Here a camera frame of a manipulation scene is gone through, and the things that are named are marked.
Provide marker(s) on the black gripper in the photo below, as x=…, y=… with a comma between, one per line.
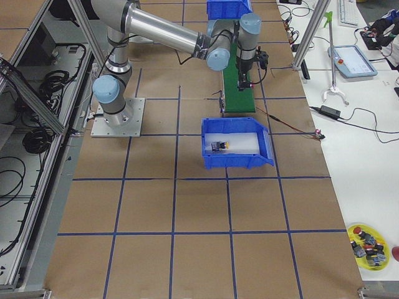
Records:
x=243, y=67

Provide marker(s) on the yellow push button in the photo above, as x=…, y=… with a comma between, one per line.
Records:
x=219, y=146

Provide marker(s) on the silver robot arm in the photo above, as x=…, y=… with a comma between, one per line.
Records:
x=229, y=23

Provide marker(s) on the spare buttons pile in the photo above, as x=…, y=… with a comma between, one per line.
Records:
x=368, y=249

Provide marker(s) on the green conveyor belt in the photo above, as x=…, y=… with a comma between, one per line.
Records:
x=233, y=100

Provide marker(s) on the blue bin right side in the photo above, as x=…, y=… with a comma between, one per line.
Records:
x=237, y=125

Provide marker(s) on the blue bin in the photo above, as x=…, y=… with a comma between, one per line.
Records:
x=227, y=9
x=237, y=125

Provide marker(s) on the white foam pad right bin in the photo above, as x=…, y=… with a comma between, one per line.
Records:
x=239, y=143

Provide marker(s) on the blue bin left side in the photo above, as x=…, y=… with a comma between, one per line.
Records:
x=227, y=9

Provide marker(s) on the black power adapter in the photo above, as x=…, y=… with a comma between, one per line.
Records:
x=330, y=112

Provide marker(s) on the teach pendant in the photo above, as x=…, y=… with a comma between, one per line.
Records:
x=351, y=62

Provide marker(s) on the reacher grabber tool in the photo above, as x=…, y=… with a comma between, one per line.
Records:
x=333, y=90

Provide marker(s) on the white keyboard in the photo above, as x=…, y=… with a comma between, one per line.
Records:
x=348, y=13

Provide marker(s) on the yellow plate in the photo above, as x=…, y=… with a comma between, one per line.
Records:
x=368, y=246

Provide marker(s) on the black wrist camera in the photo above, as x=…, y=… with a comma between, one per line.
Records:
x=263, y=59

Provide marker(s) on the aluminium frame post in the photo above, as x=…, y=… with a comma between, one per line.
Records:
x=315, y=20

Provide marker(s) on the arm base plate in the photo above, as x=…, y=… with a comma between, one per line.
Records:
x=131, y=121
x=139, y=39

